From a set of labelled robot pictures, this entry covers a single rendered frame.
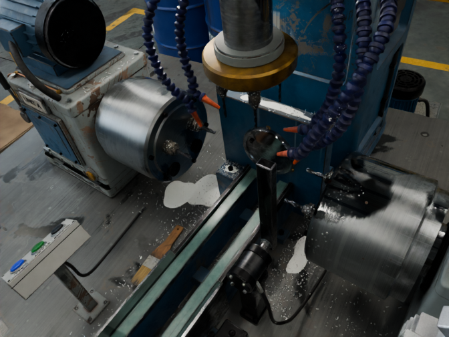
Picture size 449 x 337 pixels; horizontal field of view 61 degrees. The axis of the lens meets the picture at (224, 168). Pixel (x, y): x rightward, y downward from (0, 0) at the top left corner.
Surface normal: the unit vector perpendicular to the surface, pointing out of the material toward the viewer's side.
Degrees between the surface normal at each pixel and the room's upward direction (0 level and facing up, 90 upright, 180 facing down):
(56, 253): 58
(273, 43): 0
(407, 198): 6
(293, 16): 90
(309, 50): 90
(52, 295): 0
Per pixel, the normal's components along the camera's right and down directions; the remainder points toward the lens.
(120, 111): -0.42, -0.18
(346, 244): -0.55, 0.25
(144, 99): -0.20, -0.56
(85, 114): 0.81, 0.37
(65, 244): 0.63, -0.05
